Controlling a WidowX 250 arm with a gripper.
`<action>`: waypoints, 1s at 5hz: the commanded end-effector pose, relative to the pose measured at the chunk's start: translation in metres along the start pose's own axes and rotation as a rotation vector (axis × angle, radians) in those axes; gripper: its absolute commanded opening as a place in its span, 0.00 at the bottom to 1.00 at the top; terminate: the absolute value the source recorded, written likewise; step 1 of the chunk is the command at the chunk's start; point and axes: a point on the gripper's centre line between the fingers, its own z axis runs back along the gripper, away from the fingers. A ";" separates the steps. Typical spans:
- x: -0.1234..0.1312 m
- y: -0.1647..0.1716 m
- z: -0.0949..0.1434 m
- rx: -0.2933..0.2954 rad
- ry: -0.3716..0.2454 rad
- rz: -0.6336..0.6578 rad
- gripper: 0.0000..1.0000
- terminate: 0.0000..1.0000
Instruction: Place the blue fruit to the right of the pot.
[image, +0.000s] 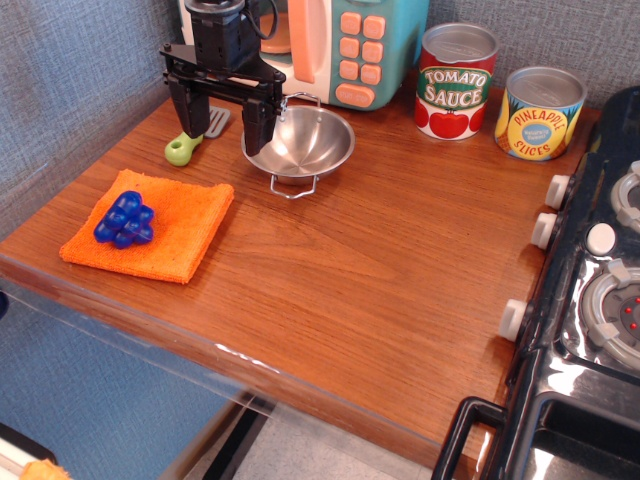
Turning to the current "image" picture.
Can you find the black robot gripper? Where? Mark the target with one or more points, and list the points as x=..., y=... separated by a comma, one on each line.
x=224, y=61

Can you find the blue toy grape bunch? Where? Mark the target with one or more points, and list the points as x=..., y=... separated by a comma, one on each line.
x=126, y=223

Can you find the stainless steel pot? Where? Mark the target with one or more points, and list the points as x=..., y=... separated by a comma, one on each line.
x=309, y=143

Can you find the peach microwave turntable plate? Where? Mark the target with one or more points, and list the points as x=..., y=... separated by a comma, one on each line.
x=279, y=42

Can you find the orange folded cloth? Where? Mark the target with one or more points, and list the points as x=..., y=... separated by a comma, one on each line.
x=185, y=222

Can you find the teal toy microwave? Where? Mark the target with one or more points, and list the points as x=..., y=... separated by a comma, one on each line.
x=350, y=54

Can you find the tomato sauce can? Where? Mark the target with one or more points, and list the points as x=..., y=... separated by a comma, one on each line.
x=454, y=78

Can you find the pineapple slices can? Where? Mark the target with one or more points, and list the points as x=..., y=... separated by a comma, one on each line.
x=539, y=113

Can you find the white stove knob middle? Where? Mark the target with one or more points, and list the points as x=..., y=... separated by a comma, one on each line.
x=543, y=230

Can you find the white stove knob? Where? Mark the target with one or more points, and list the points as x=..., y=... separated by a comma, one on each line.
x=543, y=230
x=556, y=191
x=512, y=318

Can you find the white stove knob rear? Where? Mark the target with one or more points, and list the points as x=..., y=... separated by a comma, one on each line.
x=556, y=191

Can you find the white stove knob front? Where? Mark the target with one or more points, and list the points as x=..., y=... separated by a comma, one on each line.
x=512, y=318

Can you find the white round stove button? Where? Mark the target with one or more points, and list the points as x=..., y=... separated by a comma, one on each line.
x=600, y=239

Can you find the orange object bottom left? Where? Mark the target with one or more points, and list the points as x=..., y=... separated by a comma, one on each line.
x=43, y=470

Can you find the grey stove burner rear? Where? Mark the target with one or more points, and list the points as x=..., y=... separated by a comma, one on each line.
x=626, y=214

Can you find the grey stove burner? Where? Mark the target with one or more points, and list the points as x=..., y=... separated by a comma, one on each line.
x=610, y=312
x=626, y=214

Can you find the grey stove burner front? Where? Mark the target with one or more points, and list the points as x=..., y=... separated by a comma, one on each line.
x=610, y=312

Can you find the black toy stove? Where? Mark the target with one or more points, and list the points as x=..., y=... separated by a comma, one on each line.
x=572, y=411

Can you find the green handled grey spatula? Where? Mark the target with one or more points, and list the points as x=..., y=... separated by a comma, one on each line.
x=179, y=151

